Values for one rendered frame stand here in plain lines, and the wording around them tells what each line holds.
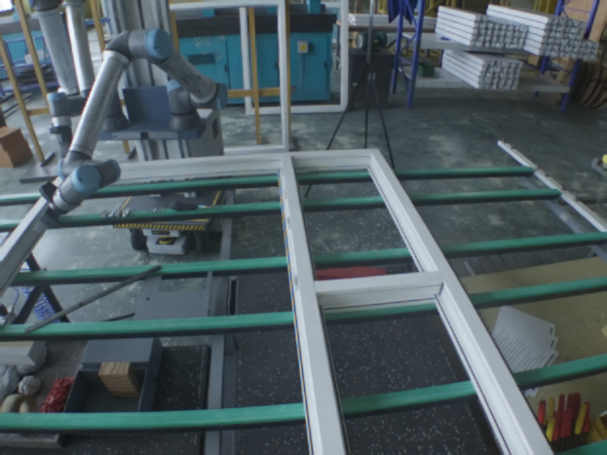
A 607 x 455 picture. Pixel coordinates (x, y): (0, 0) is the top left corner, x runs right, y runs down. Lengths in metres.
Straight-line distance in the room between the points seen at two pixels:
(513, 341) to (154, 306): 1.20
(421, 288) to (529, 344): 0.52
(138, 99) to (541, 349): 2.37
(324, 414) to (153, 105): 2.04
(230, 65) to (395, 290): 4.46
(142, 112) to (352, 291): 1.83
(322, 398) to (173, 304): 0.55
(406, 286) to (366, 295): 0.12
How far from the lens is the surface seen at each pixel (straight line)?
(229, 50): 5.21
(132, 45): 1.69
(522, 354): 1.46
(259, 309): 1.48
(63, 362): 1.54
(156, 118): 2.49
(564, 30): 5.79
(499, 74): 5.67
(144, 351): 1.32
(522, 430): 0.94
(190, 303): 1.18
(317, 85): 5.35
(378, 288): 1.09
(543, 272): 1.84
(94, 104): 1.61
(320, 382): 0.88
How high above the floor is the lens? 1.69
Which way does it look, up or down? 36 degrees down
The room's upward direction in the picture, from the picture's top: straight up
